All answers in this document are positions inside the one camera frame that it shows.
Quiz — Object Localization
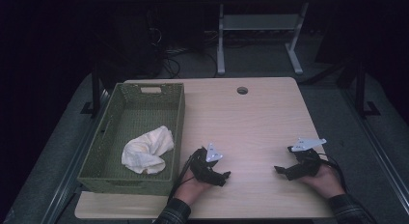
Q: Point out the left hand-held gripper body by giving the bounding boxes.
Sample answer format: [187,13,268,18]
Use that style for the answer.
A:
[189,143,224,183]

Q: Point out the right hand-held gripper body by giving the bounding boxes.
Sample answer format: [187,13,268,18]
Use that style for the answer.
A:
[286,137,327,182]

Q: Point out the white towel with bear patch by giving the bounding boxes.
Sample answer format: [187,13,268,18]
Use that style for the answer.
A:
[121,125,176,176]

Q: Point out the green woven basket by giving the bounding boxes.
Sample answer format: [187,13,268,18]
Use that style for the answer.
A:
[76,82,186,197]

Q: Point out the person's left hand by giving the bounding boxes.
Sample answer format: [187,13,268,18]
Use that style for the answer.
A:
[173,170,207,207]

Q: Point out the person's right hand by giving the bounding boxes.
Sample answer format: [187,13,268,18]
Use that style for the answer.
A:
[297,164,347,200]

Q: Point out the black metal stand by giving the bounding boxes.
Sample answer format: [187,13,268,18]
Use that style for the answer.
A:
[80,64,104,118]
[351,61,381,118]

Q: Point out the left hand-held gripper black cable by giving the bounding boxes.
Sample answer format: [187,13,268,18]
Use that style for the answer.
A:
[167,150,198,203]

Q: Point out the hand-held gripper black cable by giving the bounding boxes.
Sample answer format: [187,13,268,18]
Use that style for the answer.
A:
[317,153,349,193]
[167,150,198,203]

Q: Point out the right hand-held gripper black cable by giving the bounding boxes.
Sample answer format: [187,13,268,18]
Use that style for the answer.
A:
[317,153,349,193]

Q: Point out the grey metal floor rail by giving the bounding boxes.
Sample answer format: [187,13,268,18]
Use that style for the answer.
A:
[341,88,409,215]
[40,88,112,224]

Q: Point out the tangle of black floor cables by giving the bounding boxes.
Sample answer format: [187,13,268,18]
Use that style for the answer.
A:
[148,24,220,79]

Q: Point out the white metal desk frame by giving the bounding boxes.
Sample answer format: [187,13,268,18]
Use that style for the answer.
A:
[205,0,356,76]

